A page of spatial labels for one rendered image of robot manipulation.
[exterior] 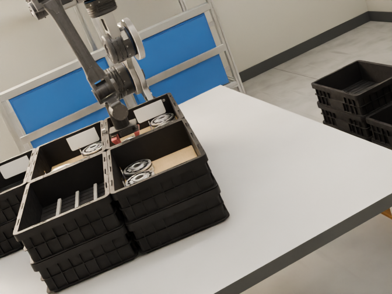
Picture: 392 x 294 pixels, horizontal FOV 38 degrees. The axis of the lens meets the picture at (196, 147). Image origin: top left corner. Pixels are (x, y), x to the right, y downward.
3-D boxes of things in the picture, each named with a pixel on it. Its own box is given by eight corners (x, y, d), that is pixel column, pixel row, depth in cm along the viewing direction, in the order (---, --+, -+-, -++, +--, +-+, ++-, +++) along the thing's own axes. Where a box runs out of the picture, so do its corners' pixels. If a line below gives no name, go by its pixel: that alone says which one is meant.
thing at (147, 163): (123, 168, 199) (122, 167, 199) (150, 157, 200) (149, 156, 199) (125, 179, 190) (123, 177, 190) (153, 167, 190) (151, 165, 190)
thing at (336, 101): (332, 160, 303) (309, 83, 287) (378, 135, 310) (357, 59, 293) (380, 182, 267) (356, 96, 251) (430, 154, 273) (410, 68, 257)
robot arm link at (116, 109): (111, 77, 203) (90, 89, 201) (119, 83, 193) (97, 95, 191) (127, 105, 208) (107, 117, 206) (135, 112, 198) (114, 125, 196)
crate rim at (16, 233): (29, 189, 200) (26, 183, 199) (108, 156, 201) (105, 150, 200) (16, 243, 162) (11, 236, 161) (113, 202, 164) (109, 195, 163)
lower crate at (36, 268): (55, 237, 207) (40, 209, 203) (131, 204, 208) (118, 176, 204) (47, 298, 170) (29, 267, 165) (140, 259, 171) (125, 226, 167)
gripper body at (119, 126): (137, 128, 205) (129, 110, 202) (111, 138, 205) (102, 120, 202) (137, 122, 211) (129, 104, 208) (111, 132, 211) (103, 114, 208)
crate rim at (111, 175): (108, 156, 201) (106, 150, 200) (187, 123, 202) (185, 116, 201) (113, 202, 164) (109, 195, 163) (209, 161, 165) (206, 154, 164)
